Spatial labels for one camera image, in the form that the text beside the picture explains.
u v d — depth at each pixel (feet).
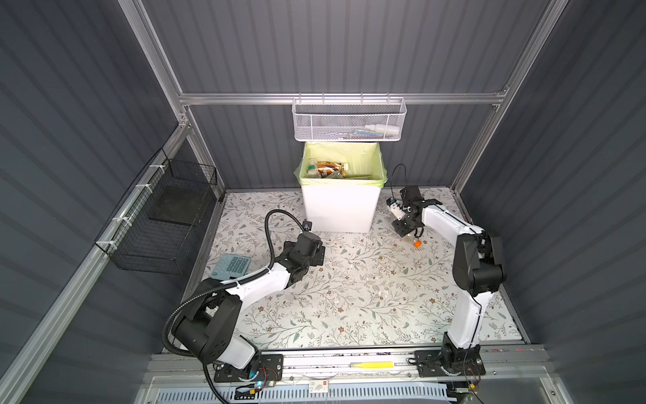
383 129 2.84
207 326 1.43
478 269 1.75
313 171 3.09
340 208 3.07
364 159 3.24
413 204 2.46
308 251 2.24
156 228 2.40
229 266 3.07
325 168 3.22
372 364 2.43
